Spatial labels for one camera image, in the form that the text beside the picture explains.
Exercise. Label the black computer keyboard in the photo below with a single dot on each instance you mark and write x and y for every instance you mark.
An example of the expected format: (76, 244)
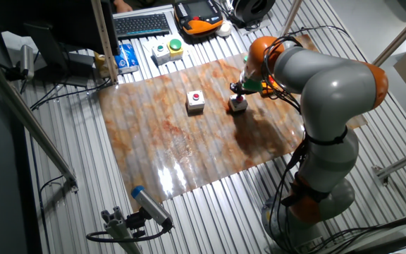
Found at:
(141, 25)

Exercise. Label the short aluminium profile stub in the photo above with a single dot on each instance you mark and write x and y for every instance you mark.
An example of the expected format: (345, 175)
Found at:
(118, 229)

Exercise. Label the silver camera blue cap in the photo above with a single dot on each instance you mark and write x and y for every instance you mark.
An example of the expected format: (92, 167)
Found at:
(150, 206)

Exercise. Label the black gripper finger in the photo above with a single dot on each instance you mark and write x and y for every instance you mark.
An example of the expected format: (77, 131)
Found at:
(239, 97)
(233, 86)

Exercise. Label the yellow box green mushroom button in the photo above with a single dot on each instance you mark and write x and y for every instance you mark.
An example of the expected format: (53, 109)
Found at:
(175, 49)

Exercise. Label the silver aluminium upright post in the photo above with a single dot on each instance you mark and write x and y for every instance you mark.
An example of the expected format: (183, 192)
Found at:
(404, 34)
(290, 16)

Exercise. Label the tan aluminium upright post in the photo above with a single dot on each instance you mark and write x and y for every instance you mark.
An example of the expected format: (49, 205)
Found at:
(105, 42)

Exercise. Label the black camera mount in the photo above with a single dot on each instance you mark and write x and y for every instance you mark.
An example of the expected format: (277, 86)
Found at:
(12, 74)

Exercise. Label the long dark frame bar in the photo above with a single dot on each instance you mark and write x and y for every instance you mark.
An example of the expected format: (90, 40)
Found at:
(30, 121)

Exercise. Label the plain silver camera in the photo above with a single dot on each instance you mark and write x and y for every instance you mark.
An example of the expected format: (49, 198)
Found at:
(26, 61)

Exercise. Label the marble pattern table mat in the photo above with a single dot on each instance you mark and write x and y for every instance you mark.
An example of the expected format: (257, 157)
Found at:
(189, 148)

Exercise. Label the grey box red mushroom button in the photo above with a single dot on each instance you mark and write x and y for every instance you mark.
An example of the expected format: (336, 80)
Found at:
(240, 106)

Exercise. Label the orange black teach pendant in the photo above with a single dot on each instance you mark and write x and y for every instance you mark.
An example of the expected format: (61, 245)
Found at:
(197, 17)

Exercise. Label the black computer monitor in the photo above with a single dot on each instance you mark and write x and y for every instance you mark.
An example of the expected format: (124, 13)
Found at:
(65, 24)

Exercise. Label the black camera clamp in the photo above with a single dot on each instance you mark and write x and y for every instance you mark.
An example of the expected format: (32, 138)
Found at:
(136, 220)

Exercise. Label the yellow plastic bag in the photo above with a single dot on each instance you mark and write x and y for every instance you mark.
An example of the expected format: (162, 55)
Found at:
(100, 63)

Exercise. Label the grey box flat red button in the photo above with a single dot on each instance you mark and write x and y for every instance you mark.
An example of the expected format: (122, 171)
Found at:
(195, 102)

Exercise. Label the grey metal base plate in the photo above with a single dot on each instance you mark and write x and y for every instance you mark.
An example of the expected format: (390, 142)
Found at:
(263, 28)

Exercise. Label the white computer mouse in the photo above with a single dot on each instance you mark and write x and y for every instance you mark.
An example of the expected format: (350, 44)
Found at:
(224, 29)

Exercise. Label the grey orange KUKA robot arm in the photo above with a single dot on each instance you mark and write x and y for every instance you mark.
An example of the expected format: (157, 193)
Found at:
(330, 91)

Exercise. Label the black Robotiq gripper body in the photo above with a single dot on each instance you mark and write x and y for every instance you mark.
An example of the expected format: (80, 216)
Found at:
(241, 91)

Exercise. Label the blue white tissue packet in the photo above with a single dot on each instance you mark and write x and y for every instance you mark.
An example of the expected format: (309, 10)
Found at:
(127, 58)

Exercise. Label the person's bare hand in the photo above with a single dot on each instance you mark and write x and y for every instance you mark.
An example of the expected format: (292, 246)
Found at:
(122, 5)

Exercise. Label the grey box small green button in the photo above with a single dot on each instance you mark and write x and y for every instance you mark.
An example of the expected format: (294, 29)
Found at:
(160, 54)

